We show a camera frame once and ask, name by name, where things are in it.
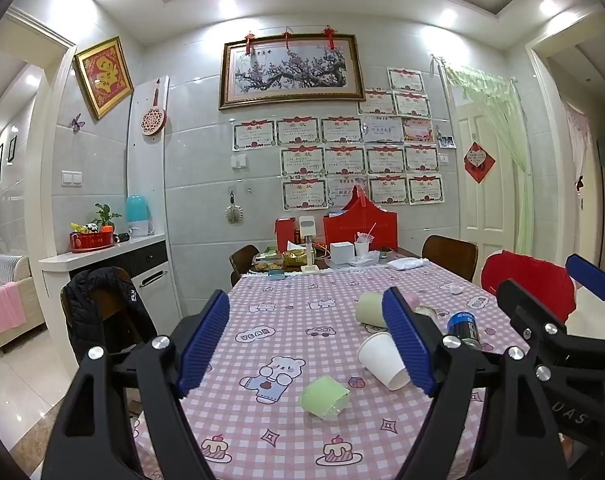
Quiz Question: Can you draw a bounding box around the red gift bag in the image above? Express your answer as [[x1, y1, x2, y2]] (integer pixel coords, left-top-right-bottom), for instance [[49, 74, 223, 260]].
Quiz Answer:
[[322, 190, 399, 257]]

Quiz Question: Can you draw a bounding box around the white paper cup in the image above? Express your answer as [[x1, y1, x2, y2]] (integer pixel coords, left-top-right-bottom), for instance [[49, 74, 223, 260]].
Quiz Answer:
[[357, 331, 412, 391]]

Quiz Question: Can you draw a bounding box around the white square box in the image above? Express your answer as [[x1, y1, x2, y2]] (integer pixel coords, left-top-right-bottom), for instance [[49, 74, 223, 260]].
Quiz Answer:
[[329, 242, 356, 265]]

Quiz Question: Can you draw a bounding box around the white plastic bag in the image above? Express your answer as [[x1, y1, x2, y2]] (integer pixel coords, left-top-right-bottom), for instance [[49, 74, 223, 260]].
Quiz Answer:
[[387, 257, 431, 272]]

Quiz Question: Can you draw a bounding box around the framed plum blossom painting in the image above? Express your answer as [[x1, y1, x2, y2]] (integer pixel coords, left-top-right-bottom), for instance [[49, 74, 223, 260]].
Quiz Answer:
[[218, 33, 366, 111]]

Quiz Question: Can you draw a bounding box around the red box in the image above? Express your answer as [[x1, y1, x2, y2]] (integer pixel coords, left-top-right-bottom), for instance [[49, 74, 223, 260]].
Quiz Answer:
[[274, 218, 300, 254]]

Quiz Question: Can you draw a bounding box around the red diamond door decoration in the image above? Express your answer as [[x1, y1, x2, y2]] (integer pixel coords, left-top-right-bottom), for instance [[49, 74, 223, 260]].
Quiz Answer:
[[463, 142, 496, 184]]

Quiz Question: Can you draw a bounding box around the group of award certificates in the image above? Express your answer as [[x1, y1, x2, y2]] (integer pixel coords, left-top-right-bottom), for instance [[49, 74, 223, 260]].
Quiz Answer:
[[232, 66, 444, 211]]

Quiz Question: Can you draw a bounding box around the pink blanket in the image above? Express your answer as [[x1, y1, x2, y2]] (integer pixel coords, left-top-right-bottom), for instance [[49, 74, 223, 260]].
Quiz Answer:
[[0, 281, 28, 337]]

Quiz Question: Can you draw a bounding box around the blue drink can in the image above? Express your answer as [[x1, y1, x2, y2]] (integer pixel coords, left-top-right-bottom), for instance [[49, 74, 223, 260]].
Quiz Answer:
[[446, 311, 484, 349]]

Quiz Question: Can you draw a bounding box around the pink checked tablecloth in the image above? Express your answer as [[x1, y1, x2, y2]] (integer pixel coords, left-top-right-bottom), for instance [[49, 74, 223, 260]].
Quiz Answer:
[[131, 259, 532, 480]]

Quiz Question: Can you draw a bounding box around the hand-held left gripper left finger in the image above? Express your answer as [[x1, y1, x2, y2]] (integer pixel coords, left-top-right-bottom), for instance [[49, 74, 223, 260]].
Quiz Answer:
[[41, 290, 232, 480]]

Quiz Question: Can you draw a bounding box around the clear food container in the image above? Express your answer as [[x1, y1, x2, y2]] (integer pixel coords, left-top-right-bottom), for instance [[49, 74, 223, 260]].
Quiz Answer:
[[252, 252, 286, 272]]

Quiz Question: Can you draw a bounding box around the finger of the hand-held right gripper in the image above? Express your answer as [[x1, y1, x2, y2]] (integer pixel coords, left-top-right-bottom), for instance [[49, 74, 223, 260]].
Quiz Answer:
[[565, 254, 605, 311], [497, 279, 573, 367]]

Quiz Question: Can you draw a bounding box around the red tin basket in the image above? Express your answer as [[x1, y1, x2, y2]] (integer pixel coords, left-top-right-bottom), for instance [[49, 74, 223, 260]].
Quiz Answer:
[[69, 231, 114, 254]]

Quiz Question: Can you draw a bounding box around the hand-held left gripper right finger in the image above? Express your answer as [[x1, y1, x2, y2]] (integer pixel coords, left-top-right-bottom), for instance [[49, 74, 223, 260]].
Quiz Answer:
[[381, 287, 569, 480]]

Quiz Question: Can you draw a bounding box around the beige sofa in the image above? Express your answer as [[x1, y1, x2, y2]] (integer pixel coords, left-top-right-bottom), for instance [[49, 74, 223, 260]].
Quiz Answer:
[[0, 254, 47, 352]]

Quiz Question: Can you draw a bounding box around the pink curtain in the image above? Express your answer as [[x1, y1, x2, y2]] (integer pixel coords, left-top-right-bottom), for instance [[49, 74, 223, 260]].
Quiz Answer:
[[561, 99, 594, 196]]

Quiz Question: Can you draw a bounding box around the teal electric kettle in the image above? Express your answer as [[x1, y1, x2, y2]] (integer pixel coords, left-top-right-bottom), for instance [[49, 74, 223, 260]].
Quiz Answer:
[[126, 194, 152, 238]]

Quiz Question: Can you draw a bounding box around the white desk lamp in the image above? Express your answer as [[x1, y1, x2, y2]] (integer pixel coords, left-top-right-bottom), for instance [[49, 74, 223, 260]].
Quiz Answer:
[[298, 215, 320, 275]]

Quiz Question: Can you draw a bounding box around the light green cup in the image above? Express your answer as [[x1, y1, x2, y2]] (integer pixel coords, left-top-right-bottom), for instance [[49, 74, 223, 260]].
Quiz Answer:
[[299, 375, 351, 419], [356, 292, 391, 330]]

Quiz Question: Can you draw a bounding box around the black jacket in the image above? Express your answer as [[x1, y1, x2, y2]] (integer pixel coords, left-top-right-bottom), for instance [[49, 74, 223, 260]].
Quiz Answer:
[[61, 266, 158, 367]]

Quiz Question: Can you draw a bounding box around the red gold framed picture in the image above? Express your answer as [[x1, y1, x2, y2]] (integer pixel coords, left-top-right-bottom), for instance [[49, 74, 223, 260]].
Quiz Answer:
[[73, 36, 135, 121]]

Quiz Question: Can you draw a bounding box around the potted green plant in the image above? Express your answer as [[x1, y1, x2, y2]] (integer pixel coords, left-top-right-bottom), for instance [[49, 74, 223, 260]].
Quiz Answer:
[[94, 203, 122, 234]]

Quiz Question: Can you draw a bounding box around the white counter cabinet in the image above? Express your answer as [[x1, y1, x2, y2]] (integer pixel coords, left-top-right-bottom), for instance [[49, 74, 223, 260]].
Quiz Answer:
[[38, 236, 176, 346]]

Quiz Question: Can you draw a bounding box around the red cloth on chair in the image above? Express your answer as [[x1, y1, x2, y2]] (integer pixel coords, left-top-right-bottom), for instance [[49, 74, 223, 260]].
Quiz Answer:
[[481, 249, 577, 324]]

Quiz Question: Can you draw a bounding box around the brown chair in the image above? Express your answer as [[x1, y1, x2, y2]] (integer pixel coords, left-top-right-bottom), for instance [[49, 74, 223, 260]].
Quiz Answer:
[[228, 244, 261, 289], [421, 234, 479, 284]]

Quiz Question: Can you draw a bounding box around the white cup with straws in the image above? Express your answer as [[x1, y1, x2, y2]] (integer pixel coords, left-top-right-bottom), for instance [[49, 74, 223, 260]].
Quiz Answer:
[[353, 223, 377, 262]]

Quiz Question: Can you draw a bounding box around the round red hanging ornament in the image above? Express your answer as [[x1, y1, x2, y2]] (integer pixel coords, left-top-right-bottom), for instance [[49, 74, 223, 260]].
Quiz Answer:
[[141, 77, 168, 137]]

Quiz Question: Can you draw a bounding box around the green string curtain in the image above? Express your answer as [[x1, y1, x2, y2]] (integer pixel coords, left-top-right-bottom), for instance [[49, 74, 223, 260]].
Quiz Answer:
[[441, 64, 527, 247]]

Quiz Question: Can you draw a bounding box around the white door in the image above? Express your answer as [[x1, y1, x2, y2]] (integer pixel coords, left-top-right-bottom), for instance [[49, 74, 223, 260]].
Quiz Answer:
[[455, 104, 519, 282]]

